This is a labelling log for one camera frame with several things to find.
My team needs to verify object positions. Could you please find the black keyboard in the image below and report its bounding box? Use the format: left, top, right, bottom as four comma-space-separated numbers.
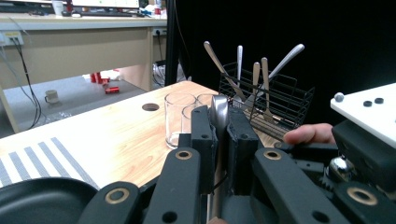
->
79, 11, 134, 18

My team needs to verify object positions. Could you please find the black plate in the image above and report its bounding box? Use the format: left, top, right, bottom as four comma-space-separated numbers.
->
0, 176, 99, 224

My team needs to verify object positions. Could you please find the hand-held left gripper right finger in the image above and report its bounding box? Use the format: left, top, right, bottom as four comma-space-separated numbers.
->
226, 106, 264, 197

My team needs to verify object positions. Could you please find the silver metal utensil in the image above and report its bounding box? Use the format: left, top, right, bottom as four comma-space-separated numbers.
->
250, 61, 262, 98
246, 43, 306, 108
203, 40, 248, 102
236, 45, 245, 94

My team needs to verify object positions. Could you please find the beige wooden desk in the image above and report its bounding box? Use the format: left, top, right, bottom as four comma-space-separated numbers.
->
0, 13, 168, 133

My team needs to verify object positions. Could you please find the silver metal spoon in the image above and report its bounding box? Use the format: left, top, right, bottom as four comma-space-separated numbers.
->
209, 94, 232, 141

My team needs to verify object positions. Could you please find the black table grommet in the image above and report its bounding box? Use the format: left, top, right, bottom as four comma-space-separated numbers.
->
141, 102, 161, 112

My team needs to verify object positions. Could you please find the black curtain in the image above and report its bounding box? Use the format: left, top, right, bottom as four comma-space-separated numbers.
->
177, 0, 396, 125

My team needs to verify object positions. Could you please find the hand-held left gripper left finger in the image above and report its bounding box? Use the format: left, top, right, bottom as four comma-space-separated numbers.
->
190, 105, 219, 195

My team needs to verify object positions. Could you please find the red objects cluster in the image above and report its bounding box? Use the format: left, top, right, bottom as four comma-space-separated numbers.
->
90, 72, 110, 86

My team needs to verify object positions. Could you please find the clear drinking glass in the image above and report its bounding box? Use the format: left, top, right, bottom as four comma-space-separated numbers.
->
181, 104, 200, 135
196, 92, 219, 108
163, 91, 198, 150

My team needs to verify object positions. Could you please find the silver metal fork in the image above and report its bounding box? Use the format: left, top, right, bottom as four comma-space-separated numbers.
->
261, 56, 276, 124

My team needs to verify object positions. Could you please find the grey mug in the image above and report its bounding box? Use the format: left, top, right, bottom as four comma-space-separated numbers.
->
44, 89, 60, 105

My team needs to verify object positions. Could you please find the white cup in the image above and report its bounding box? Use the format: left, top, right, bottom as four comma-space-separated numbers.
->
50, 0, 64, 17

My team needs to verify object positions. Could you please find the grey white striped placemat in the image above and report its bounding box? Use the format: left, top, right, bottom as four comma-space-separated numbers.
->
0, 136, 101, 190

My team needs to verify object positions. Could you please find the black hanging cable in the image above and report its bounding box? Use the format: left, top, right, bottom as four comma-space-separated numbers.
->
0, 17, 45, 131

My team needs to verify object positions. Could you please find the computer monitor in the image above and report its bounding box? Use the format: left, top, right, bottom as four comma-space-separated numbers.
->
70, 0, 140, 9

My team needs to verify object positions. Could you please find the black wire cutlery basket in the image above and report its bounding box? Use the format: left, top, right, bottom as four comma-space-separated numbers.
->
219, 62, 316, 143

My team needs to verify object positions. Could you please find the cable bundle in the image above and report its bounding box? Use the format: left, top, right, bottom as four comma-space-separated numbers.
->
151, 60, 171, 90

